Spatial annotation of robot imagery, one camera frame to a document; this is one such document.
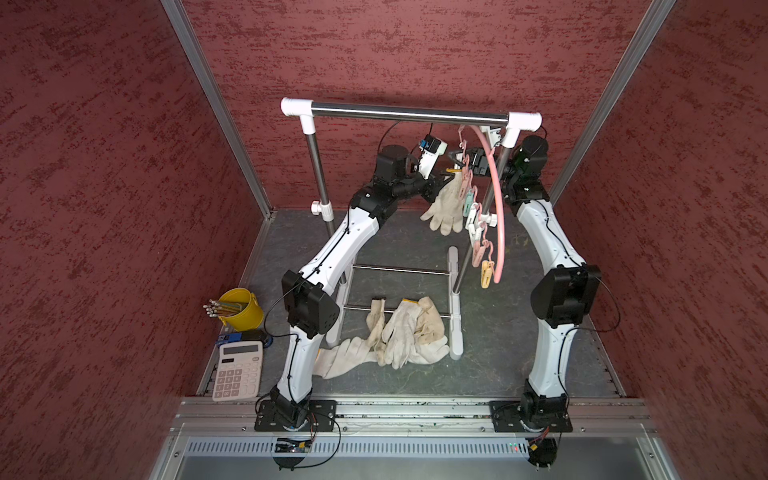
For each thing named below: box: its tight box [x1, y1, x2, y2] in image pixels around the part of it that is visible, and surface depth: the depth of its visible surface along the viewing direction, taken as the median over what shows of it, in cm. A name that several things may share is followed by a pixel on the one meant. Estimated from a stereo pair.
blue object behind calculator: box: [217, 331, 274, 348], surface depth 85 cm
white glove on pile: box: [382, 299, 421, 370], surface depth 86 cm
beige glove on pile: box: [414, 296, 445, 345], surface depth 89 cm
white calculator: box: [212, 341, 263, 402], surface depth 81 cm
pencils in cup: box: [202, 299, 243, 317], surface depth 77 cm
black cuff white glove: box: [366, 297, 387, 347], surface depth 89 cm
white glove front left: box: [313, 337, 380, 379], surface depth 85 cm
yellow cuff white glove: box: [420, 168, 464, 236], surface depth 81 cm
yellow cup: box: [218, 288, 264, 332], surface depth 87 cm
